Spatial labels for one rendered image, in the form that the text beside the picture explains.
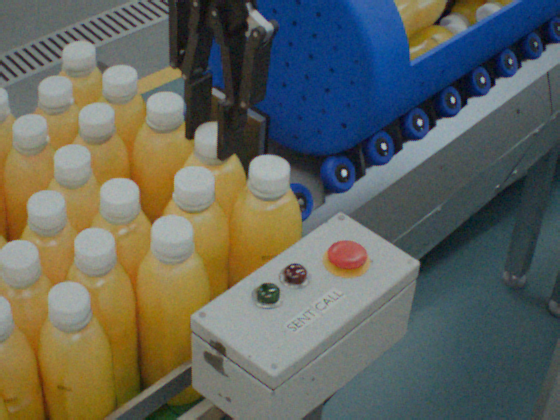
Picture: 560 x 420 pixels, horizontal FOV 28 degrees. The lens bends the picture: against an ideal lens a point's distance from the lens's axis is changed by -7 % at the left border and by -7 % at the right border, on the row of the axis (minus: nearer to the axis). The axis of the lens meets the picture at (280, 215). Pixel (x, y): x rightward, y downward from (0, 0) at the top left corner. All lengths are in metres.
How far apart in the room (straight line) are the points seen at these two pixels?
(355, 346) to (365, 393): 1.36
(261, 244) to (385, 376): 1.32
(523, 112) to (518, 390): 0.92
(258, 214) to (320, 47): 0.25
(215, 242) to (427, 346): 1.43
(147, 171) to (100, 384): 0.29
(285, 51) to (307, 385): 0.47
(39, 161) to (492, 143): 0.71
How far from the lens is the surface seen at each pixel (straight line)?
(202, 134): 1.20
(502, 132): 1.70
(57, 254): 1.14
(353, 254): 1.09
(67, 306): 1.03
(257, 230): 1.18
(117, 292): 1.10
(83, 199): 1.19
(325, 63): 1.34
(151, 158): 1.26
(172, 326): 1.13
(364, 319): 1.07
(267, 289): 1.05
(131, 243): 1.15
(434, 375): 2.50
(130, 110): 1.30
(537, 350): 2.60
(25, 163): 1.23
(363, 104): 1.33
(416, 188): 1.54
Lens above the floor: 1.84
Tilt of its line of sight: 41 degrees down
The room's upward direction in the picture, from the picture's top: 4 degrees clockwise
